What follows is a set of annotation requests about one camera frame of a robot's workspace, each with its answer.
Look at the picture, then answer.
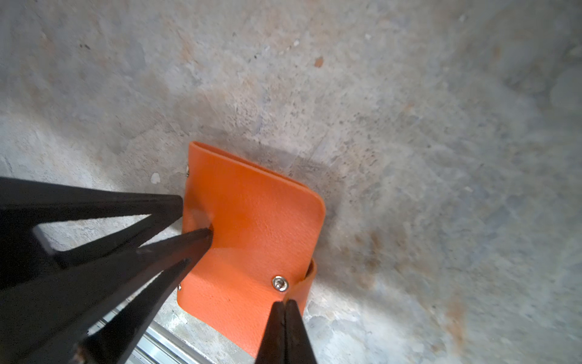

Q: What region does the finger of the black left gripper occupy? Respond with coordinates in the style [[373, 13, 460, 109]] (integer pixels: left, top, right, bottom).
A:
[[1, 177, 183, 289], [1, 229, 212, 363]]

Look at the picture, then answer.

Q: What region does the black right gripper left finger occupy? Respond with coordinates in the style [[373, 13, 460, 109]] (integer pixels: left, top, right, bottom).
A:
[[255, 302, 286, 364]]

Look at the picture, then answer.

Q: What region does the orange card holder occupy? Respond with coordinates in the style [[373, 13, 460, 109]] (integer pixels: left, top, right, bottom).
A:
[[177, 141, 326, 356]]

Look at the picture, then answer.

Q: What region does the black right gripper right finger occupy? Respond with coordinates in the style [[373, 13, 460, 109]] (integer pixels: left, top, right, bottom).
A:
[[284, 300, 317, 364]]

